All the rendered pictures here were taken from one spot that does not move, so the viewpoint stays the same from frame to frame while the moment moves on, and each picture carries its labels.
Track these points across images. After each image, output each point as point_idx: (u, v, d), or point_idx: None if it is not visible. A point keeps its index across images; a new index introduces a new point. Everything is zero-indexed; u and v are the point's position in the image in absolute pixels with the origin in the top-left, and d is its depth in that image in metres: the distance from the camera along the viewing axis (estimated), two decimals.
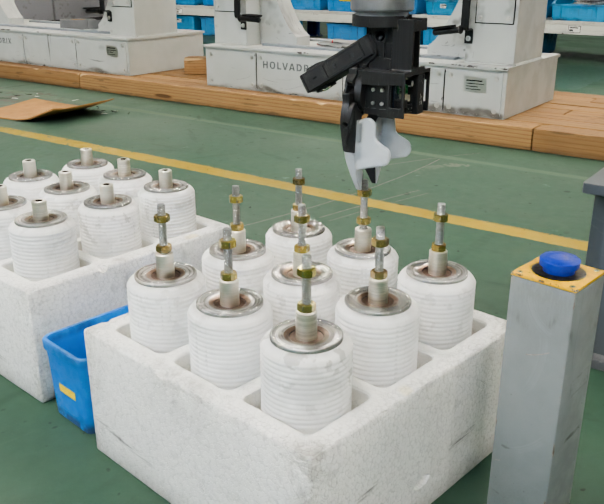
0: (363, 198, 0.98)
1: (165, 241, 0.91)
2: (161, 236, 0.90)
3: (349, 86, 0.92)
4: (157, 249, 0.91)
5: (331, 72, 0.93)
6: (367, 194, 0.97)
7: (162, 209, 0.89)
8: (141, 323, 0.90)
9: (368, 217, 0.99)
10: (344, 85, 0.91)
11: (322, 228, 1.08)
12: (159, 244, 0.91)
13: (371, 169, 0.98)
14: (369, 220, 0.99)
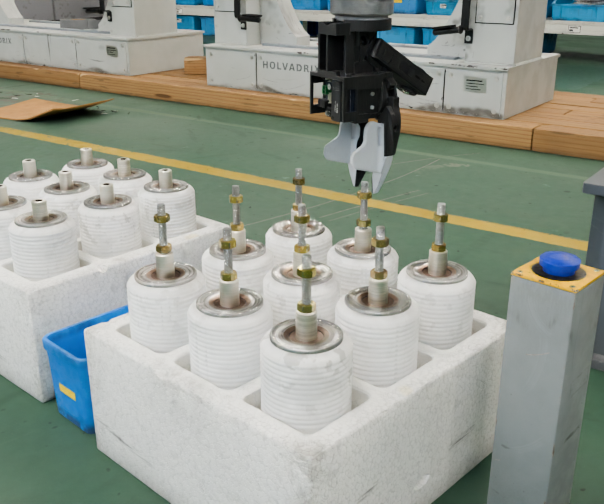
0: (361, 200, 0.98)
1: (165, 241, 0.91)
2: (161, 236, 0.90)
3: None
4: (157, 249, 0.91)
5: None
6: (364, 196, 0.97)
7: (162, 209, 0.89)
8: (141, 323, 0.90)
9: (367, 220, 0.99)
10: None
11: (322, 228, 1.08)
12: (159, 244, 0.91)
13: (374, 178, 0.96)
14: (367, 223, 0.99)
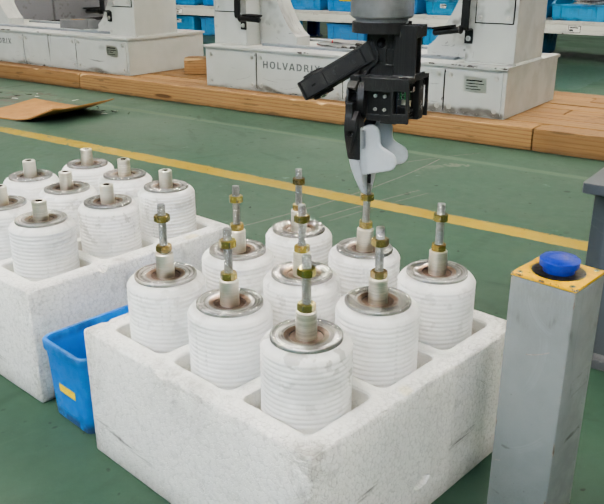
0: (364, 202, 0.98)
1: (165, 241, 0.91)
2: (161, 236, 0.90)
3: (350, 93, 0.92)
4: (157, 249, 0.91)
5: (331, 79, 0.93)
6: (365, 198, 0.98)
7: (162, 209, 0.89)
8: (141, 323, 0.90)
9: (369, 222, 0.99)
10: (346, 92, 0.91)
11: (322, 228, 1.08)
12: (159, 244, 0.91)
13: (366, 176, 0.98)
14: (368, 225, 0.99)
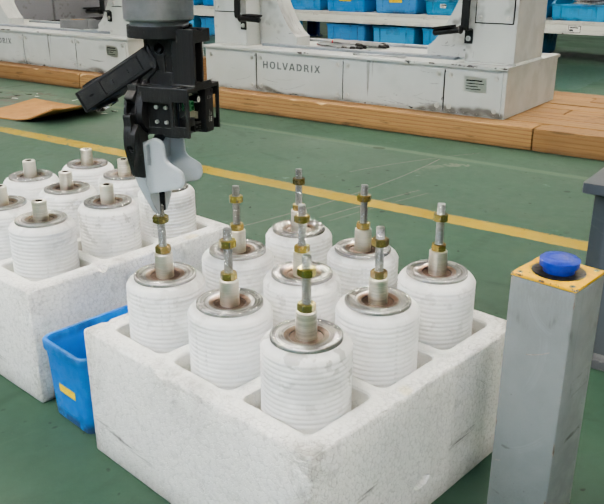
0: (367, 203, 0.98)
1: (164, 239, 0.91)
2: (166, 235, 0.91)
3: (129, 104, 0.83)
4: (169, 249, 0.91)
5: (109, 89, 0.84)
6: (371, 198, 0.98)
7: (162, 208, 0.90)
8: (141, 323, 0.90)
9: (366, 221, 1.00)
10: (124, 103, 0.82)
11: (322, 228, 1.08)
12: (164, 246, 0.91)
13: (160, 194, 0.89)
14: (368, 223, 1.00)
